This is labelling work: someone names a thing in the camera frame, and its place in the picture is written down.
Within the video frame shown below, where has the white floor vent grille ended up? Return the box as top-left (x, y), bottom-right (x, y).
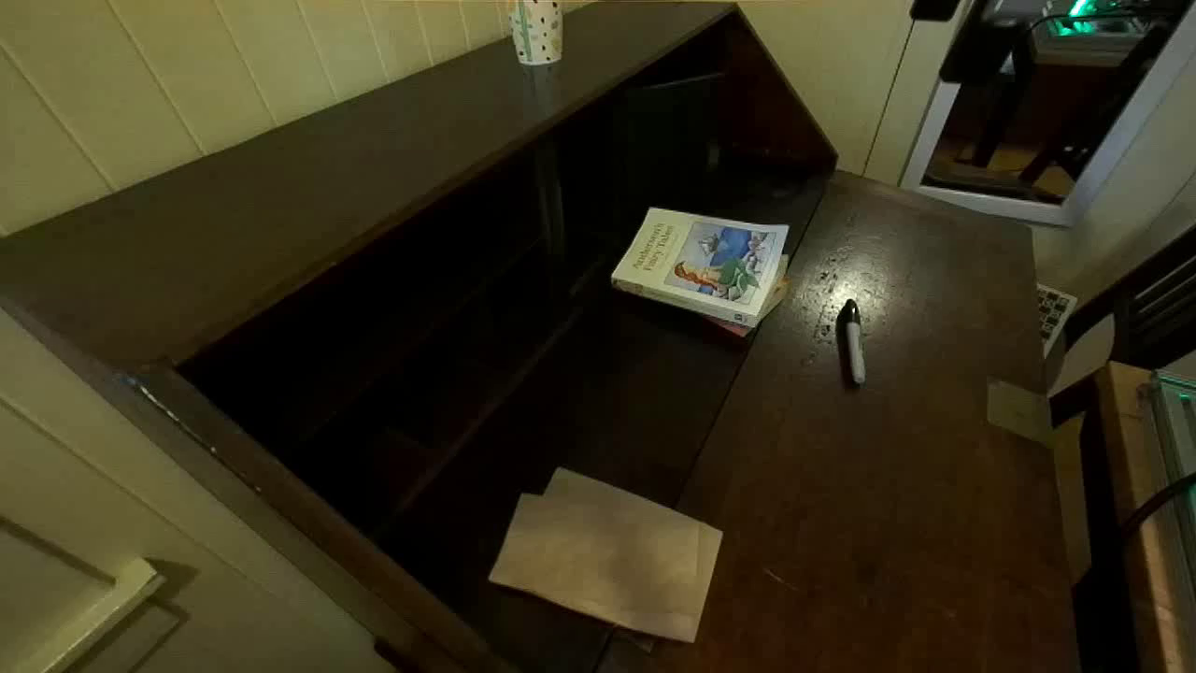
top-left (1033, 282), bottom-right (1081, 359)

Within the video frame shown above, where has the beige folded cloth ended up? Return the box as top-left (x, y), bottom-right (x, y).
top-left (486, 462), bottom-right (731, 648)

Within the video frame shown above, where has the dark wooden secretary desk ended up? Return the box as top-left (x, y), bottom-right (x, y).
top-left (0, 0), bottom-right (1091, 673)

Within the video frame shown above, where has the light wooden side table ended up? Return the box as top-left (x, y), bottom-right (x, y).
top-left (1081, 359), bottom-right (1196, 673)

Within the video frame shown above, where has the white fairy tales book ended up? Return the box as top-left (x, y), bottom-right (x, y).
top-left (610, 206), bottom-right (793, 333)

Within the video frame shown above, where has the black and white marker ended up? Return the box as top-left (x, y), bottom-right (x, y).
top-left (832, 297), bottom-right (873, 391)

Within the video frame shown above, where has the wooden slatted chair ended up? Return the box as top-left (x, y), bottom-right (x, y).
top-left (1042, 222), bottom-right (1196, 430)

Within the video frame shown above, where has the polka dot paper cup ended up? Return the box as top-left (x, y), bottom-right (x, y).
top-left (510, 0), bottom-right (567, 70)

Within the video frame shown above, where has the white door frame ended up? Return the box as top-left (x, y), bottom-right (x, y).
top-left (894, 0), bottom-right (1196, 233)

